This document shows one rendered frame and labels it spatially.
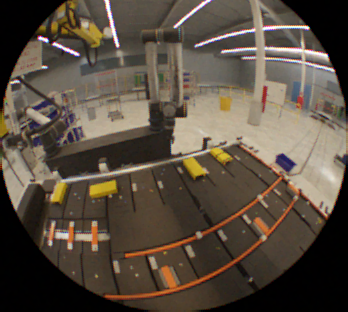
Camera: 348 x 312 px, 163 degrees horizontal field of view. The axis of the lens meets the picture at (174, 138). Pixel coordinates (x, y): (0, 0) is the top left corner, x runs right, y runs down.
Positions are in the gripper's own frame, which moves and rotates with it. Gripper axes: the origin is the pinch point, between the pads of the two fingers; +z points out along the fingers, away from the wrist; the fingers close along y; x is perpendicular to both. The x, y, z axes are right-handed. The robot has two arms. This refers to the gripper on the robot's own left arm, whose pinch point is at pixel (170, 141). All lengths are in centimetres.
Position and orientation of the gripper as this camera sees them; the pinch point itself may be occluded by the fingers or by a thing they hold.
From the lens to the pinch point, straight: 127.6
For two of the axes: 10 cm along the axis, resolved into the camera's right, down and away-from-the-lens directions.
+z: 0.2, 8.8, 4.7
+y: -4.4, -4.1, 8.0
